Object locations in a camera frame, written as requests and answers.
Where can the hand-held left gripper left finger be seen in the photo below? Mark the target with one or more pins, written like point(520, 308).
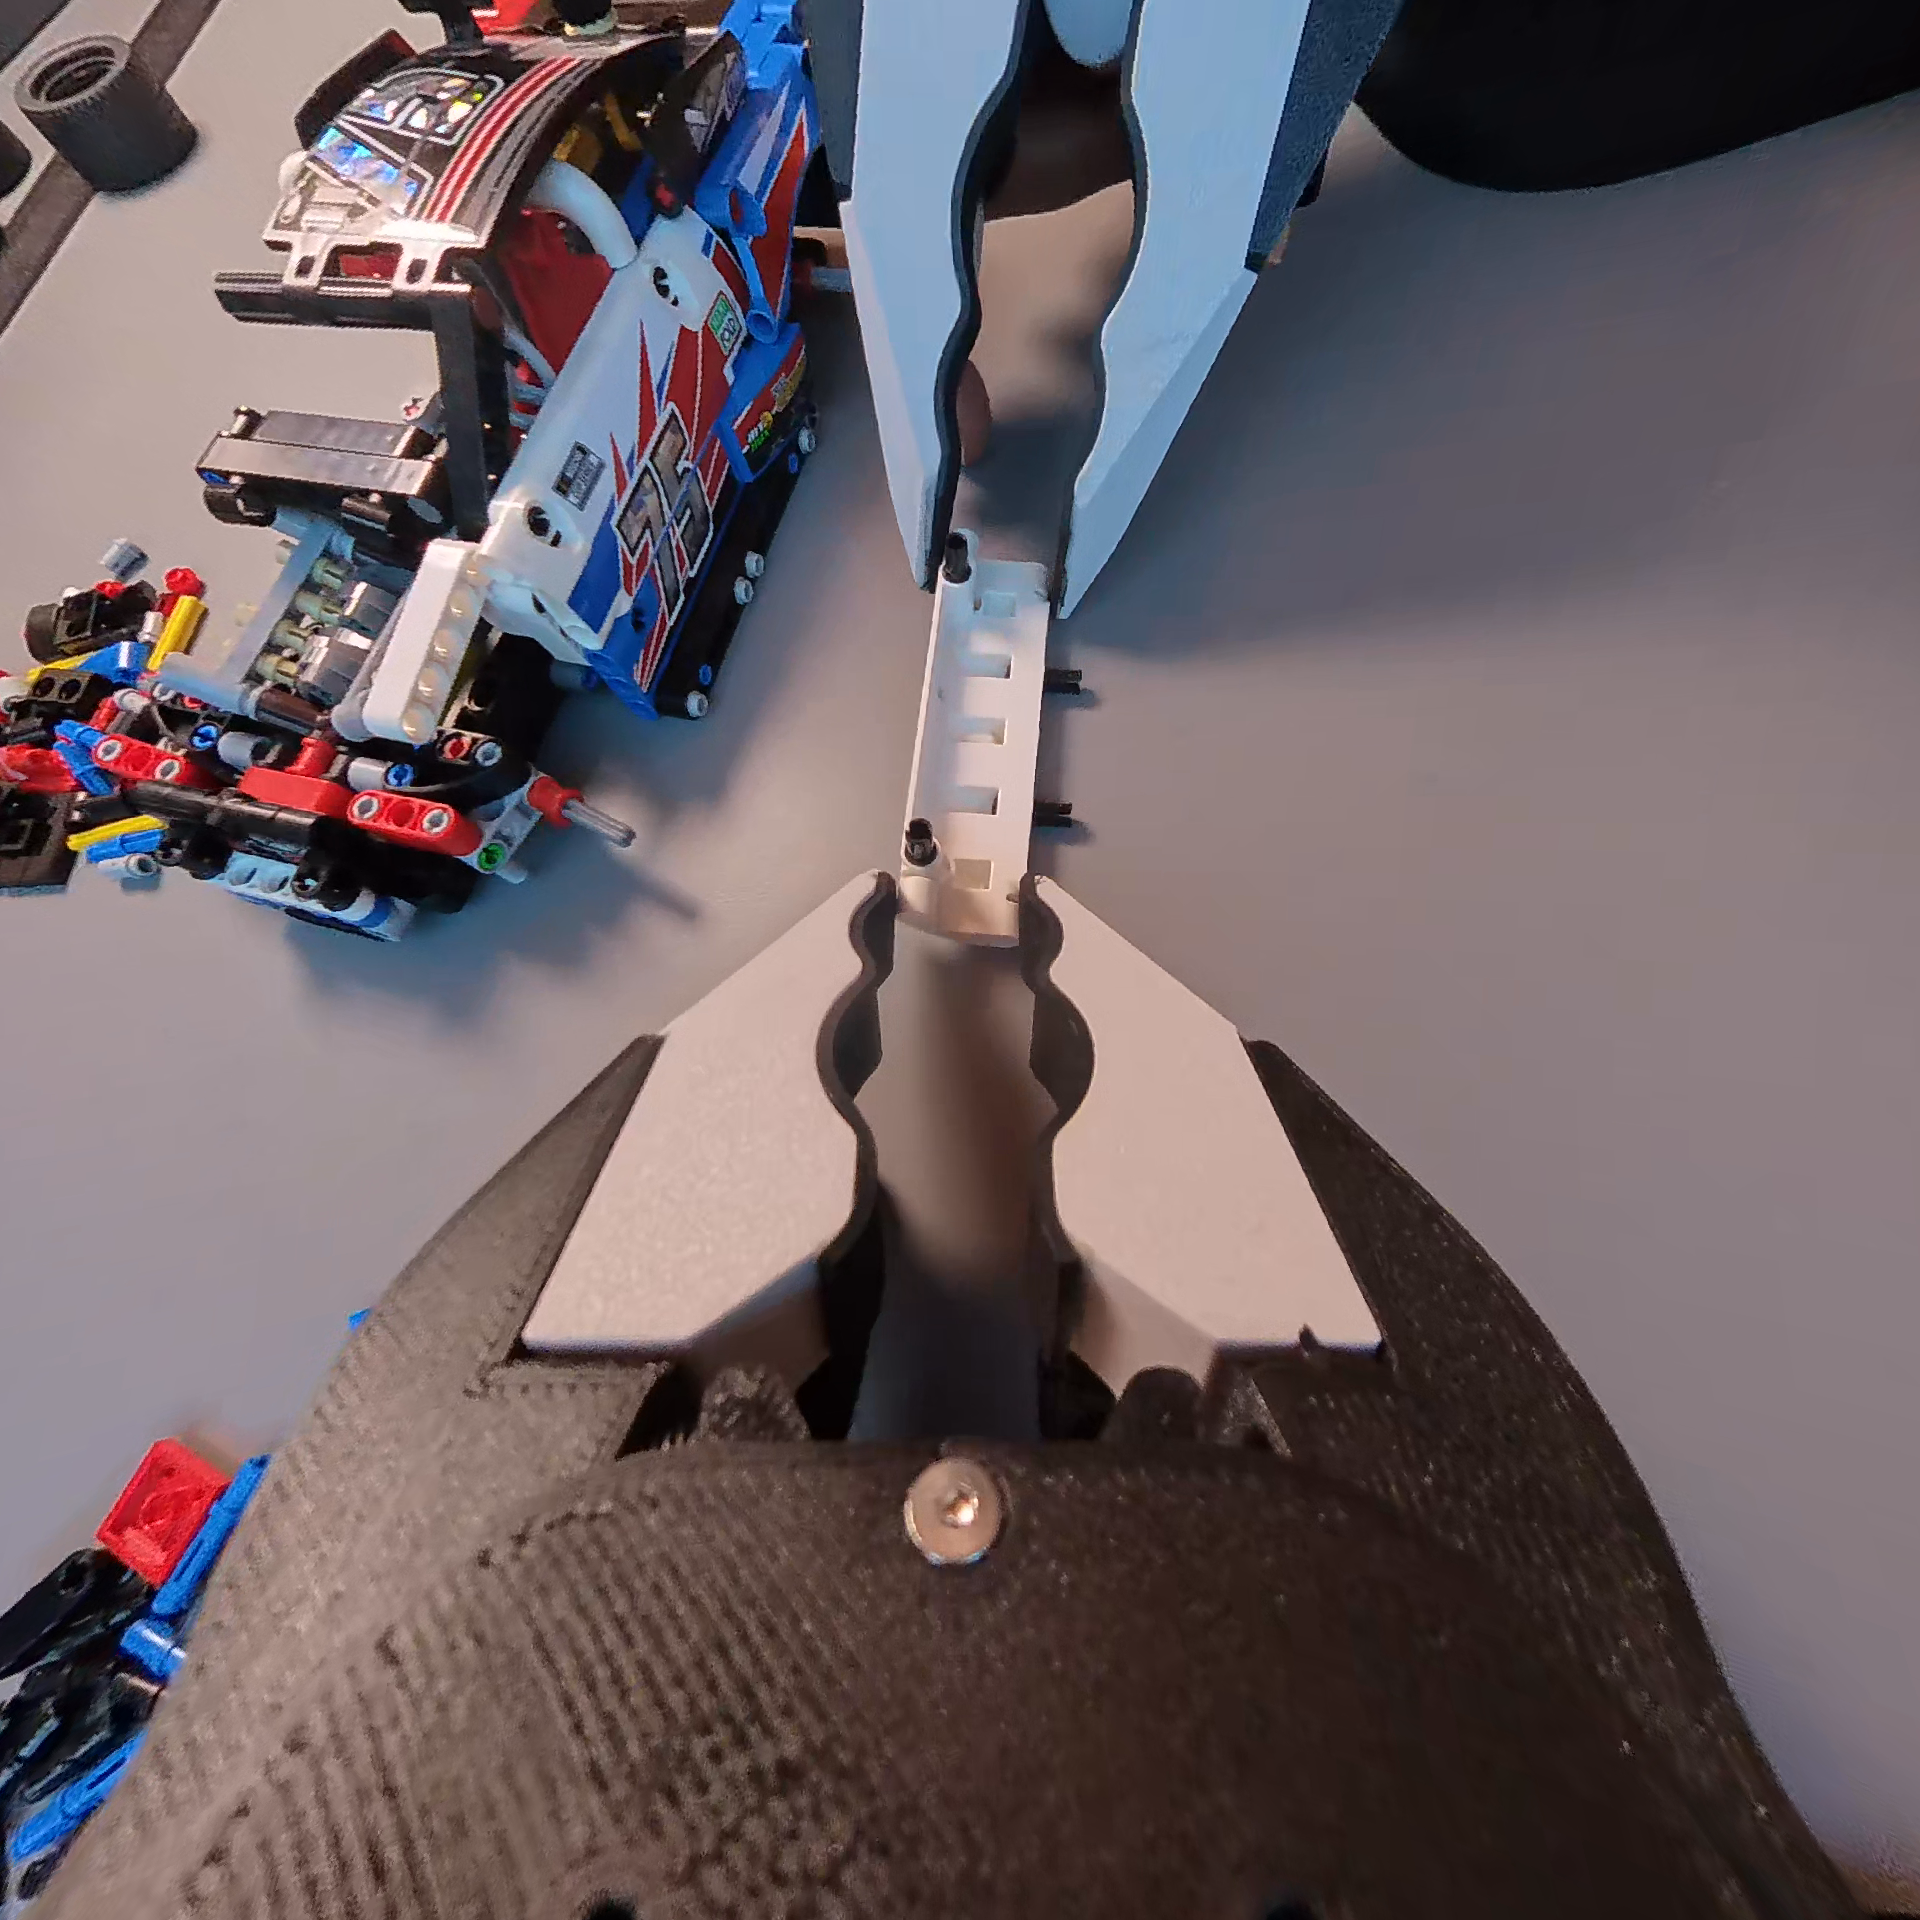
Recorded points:
point(705, 1185)

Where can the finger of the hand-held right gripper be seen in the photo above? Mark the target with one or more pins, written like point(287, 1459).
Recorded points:
point(908, 225)
point(1200, 181)

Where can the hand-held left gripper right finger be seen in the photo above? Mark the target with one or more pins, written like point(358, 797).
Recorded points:
point(1200, 1185)

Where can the lego race car model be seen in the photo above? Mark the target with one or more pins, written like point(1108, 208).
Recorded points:
point(662, 450)

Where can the white lego panel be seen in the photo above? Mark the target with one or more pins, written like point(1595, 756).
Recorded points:
point(975, 721)

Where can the heap of small lego pins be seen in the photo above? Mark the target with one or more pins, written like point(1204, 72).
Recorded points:
point(158, 1515)

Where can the pile of mixed lego pieces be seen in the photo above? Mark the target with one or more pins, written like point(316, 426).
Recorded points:
point(89, 721)

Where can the person's right hand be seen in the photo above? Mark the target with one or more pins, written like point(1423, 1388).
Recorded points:
point(978, 420)

